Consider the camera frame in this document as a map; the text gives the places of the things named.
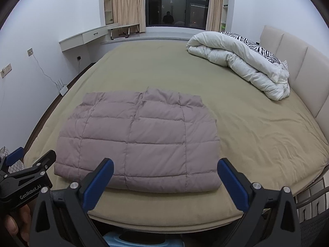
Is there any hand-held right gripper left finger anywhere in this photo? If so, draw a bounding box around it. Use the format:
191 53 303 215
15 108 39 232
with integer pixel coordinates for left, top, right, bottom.
29 158 115 247

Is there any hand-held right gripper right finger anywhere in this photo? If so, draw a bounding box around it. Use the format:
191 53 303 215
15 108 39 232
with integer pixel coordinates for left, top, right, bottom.
217 158 301 247

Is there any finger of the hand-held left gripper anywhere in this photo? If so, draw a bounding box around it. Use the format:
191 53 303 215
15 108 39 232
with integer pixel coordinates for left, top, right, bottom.
32 150 56 177
0 147 24 177

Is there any mauve puffer jacket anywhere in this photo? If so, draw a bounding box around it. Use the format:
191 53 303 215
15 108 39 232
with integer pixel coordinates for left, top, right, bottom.
54 87 222 193

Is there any person's left hand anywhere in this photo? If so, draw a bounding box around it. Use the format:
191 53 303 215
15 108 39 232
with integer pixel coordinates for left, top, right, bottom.
2 204 33 240

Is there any grey patterned basket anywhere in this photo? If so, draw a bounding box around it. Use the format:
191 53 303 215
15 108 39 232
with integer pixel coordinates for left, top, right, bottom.
0 147 25 174

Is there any bed with beige sheet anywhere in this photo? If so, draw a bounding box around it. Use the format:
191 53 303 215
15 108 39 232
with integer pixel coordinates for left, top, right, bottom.
23 41 329 233

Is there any white router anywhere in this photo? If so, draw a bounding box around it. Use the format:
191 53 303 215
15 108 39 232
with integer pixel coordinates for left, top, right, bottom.
57 79 68 95

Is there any white drawer cabinet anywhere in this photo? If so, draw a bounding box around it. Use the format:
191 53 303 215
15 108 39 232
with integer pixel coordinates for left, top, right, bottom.
294 177 326 215

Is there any black mesh chair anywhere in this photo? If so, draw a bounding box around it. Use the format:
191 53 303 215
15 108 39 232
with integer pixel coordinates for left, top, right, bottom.
295 198 329 247

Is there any white duvet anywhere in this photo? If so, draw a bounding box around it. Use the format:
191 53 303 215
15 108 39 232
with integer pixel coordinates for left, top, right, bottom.
186 31 291 101

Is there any zebra print pillow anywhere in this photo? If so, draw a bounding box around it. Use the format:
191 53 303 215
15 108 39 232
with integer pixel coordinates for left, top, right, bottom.
220 31 282 64

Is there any beige padded headboard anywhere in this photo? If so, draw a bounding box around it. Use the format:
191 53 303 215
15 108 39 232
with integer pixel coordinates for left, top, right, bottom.
259 25 329 139

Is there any beige curtain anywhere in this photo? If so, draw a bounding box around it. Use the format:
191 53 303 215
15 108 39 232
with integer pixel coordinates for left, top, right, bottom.
111 0 146 34
206 0 225 32

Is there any dark window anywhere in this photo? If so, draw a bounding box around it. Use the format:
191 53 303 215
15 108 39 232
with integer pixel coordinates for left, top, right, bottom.
145 0 212 30

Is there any thin dark cable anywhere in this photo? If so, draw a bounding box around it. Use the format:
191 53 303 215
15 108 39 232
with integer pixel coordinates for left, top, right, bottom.
31 54 61 88

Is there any white wall desk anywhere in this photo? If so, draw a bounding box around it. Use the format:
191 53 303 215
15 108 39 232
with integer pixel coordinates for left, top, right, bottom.
59 23 119 52

